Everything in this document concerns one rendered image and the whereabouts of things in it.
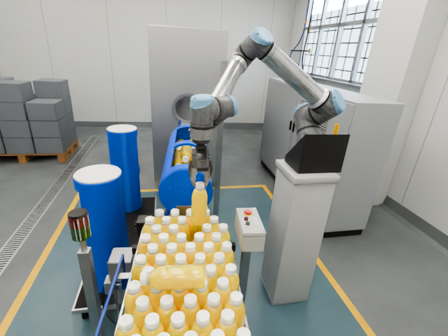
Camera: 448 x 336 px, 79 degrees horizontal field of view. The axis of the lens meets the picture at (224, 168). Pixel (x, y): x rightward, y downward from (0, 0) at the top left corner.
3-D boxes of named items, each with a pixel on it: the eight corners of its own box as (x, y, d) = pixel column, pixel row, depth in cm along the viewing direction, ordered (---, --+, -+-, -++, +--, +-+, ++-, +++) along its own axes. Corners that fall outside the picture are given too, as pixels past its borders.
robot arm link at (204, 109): (221, 95, 104) (201, 97, 97) (219, 127, 109) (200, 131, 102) (204, 92, 110) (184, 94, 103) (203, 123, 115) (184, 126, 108)
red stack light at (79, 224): (92, 219, 98) (91, 209, 96) (86, 229, 92) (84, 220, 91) (73, 219, 97) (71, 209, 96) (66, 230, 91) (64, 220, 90)
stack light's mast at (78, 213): (96, 244, 102) (90, 207, 96) (90, 255, 96) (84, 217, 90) (78, 244, 101) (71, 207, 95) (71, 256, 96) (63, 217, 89)
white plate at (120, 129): (125, 133, 252) (125, 134, 252) (142, 126, 276) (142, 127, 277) (100, 129, 258) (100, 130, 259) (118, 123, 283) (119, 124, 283)
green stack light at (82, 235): (94, 230, 100) (92, 219, 98) (88, 241, 94) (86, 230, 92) (75, 231, 99) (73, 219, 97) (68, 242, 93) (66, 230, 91)
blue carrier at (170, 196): (207, 155, 230) (203, 122, 218) (215, 212, 150) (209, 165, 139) (173, 159, 228) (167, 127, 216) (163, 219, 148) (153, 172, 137)
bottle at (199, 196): (205, 227, 120) (206, 191, 113) (189, 225, 121) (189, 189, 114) (207, 219, 127) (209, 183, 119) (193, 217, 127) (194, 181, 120)
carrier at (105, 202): (127, 261, 225) (89, 273, 211) (117, 163, 191) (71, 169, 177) (136, 285, 203) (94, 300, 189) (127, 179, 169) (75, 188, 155)
